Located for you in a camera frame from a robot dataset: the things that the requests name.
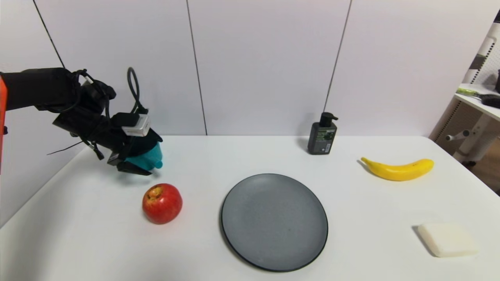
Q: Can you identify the thin black loose wire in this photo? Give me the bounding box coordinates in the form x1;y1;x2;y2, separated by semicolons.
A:
47;140;85;156

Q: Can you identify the teal saucepan with handle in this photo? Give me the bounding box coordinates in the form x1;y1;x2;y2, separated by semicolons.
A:
126;141;164;173

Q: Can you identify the white side desk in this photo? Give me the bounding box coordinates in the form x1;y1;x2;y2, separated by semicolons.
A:
445;84;500;164

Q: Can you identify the black looped camera cable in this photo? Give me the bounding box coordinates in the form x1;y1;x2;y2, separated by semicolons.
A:
127;67;149;115

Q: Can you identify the black pump dispenser bottle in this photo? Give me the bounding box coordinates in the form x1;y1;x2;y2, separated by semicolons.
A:
307;112;339;155

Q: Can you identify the white square soap bar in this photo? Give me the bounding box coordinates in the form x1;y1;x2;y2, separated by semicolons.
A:
417;222;478;258

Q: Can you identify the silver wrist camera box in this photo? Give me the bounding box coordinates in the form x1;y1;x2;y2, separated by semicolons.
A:
121;112;151;137

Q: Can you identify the white pegboard panel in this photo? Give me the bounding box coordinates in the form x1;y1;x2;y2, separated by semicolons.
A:
466;23;500;87

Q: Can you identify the gray round plate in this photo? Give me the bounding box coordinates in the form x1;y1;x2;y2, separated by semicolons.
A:
221;173;329;272

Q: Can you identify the red apple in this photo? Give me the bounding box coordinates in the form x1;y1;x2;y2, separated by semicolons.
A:
142;183;183;225

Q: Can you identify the orange robot shoulder panel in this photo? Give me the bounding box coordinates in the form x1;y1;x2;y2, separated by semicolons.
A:
0;75;8;174

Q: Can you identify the yellow banana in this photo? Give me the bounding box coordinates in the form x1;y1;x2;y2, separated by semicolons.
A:
361;157;435;182

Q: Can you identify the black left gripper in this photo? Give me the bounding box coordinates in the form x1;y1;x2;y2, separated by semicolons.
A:
97;116;163;176

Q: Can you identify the black brush on desk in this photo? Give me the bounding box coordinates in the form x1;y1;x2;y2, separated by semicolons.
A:
480;95;500;110

